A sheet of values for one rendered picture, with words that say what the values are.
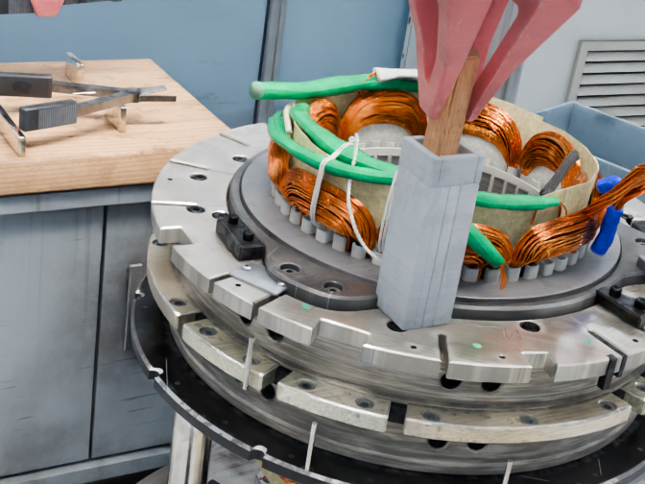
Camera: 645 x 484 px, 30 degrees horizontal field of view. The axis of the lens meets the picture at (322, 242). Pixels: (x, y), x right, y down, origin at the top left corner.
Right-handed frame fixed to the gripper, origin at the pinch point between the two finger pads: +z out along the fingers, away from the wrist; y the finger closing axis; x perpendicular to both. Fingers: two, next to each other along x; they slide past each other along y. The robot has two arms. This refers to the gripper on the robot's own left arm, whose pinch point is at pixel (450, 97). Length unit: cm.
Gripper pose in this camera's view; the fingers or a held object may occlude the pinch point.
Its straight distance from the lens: 54.1
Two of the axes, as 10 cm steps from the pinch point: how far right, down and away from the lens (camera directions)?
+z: -2.0, 8.5, 4.9
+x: -2.8, -5.3, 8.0
